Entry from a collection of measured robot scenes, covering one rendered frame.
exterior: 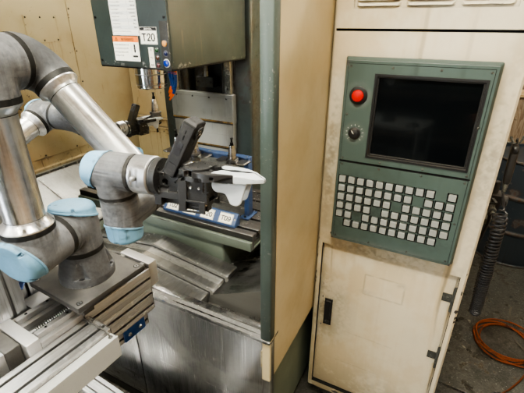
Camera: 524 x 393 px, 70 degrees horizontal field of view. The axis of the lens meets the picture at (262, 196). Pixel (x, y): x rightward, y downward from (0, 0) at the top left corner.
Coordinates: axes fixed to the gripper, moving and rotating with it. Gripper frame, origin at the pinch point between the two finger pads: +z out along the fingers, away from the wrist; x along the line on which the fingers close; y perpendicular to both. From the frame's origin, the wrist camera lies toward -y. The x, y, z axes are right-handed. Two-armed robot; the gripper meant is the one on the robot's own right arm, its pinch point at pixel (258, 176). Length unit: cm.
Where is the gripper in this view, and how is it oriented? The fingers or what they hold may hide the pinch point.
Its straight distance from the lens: 65.3
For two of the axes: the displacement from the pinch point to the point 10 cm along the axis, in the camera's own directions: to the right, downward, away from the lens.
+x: -2.8, 2.8, -9.2
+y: -0.4, 9.5, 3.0
